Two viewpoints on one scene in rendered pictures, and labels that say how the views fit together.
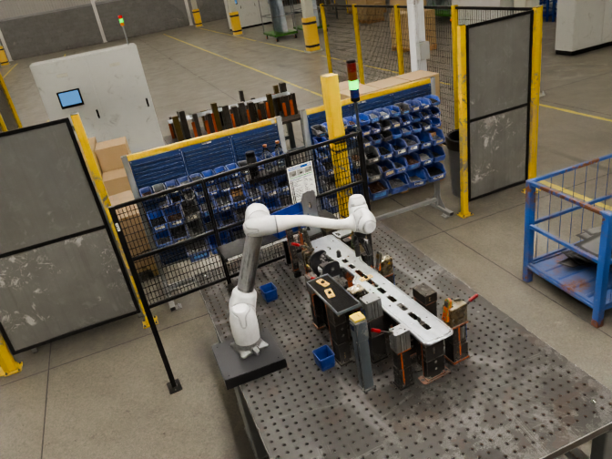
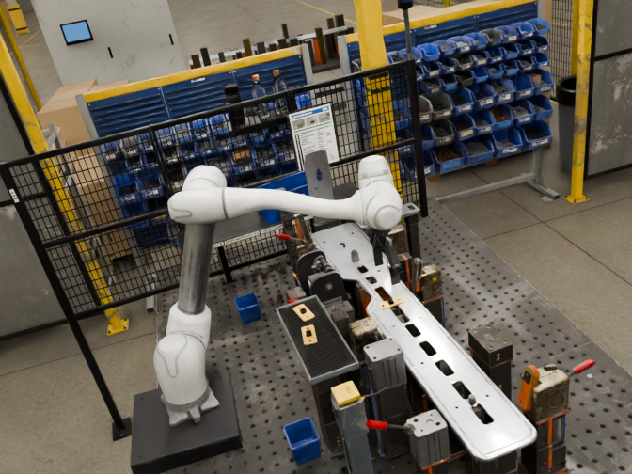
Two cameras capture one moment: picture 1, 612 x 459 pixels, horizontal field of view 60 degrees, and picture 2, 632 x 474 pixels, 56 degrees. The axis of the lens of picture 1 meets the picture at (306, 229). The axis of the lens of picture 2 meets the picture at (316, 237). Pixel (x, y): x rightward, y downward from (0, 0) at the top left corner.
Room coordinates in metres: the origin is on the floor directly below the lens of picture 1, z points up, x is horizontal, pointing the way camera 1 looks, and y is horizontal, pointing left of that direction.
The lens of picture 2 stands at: (1.03, -0.34, 2.23)
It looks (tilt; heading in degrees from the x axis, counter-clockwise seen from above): 28 degrees down; 8
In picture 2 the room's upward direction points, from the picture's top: 11 degrees counter-clockwise
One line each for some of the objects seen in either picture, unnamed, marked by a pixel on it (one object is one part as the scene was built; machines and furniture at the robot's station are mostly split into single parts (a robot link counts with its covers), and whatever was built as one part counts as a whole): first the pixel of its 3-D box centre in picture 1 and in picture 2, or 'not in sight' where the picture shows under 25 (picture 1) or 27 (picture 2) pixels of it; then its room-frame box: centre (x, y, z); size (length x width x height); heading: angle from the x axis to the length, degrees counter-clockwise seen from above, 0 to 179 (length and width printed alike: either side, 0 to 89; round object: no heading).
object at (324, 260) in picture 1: (330, 290); (329, 319); (2.75, -0.08, 0.94); 0.18 x 0.13 x 0.49; 21
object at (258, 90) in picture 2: (267, 158); (260, 96); (3.73, 0.19, 1.53); 0.06 x 0.06 x 0.20
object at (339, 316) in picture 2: (345, 311); (348, 361); (2.56, -0.14, 0.90); 0.05 x 0.05 x 0.40; 21
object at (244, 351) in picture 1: (249, 343); (189, 399); (2.57, 0.45, 0.79); 0.22 x 0.18 x 0.06; 29
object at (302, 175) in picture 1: (301, 182); (314, 137); (3.71, -0.03, 1.30); 0.23 x 0.02 x 0.31; 111
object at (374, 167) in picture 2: (358, 209); (375, 181); (2.72, -0.31, 1.47); 0.13 x 0.11 x 0.16; 6
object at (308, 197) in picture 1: (311, 213); (320, 187); (3.41, -0.05, 1.17); 0.12 x 0.01 x 0.34; 111
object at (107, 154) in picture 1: (107, 184); (105, 138); (6.87, 2.52, 0.52); 1.20 x 0.80 x 1.05; 14
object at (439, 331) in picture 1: (369, 279); (395, 307); (2.71, -0.32, 1.00); 1.38 x 0.22 x 0.02; 21
